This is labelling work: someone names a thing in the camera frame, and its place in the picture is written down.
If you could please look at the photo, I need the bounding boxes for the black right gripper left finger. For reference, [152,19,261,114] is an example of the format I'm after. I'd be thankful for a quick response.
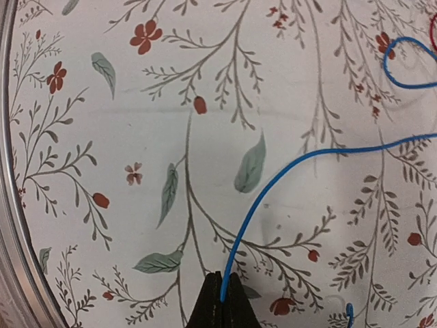
[186,271,223,328]

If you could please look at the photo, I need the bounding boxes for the aluminium front rail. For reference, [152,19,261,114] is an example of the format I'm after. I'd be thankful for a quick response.
[1,1,67,327]

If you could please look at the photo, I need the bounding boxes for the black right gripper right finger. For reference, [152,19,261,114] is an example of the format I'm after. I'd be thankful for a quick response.
[222,273,261,328]

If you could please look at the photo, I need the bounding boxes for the red cable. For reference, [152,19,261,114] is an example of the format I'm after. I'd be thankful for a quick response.
[428,13,437,55]

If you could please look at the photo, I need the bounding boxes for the blue cable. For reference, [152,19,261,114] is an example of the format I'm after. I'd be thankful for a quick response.
[219,36,437,328]

